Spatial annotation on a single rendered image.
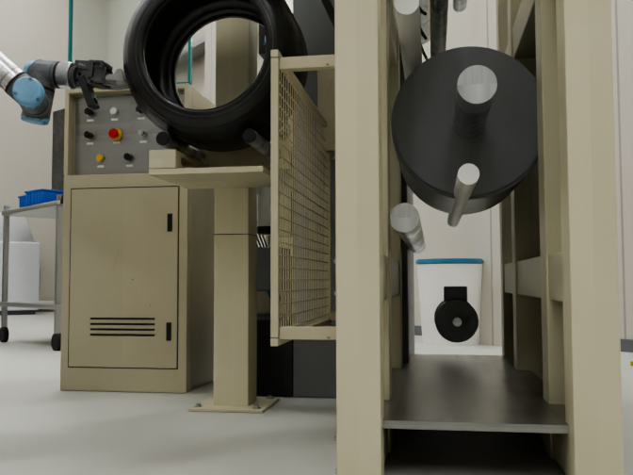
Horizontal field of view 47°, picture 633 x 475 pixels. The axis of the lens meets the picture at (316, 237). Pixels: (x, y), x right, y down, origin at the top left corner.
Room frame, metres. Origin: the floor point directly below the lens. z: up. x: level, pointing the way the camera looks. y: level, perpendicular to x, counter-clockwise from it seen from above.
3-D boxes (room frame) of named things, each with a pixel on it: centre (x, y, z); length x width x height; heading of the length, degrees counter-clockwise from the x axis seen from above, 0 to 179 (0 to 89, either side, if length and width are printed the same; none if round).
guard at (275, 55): (2.13, 0.03, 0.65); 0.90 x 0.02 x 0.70; 171
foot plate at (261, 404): (2.67, 0.30, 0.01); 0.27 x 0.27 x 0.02; 81
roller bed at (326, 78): (2.57, -0.09, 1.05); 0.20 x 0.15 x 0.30; 171
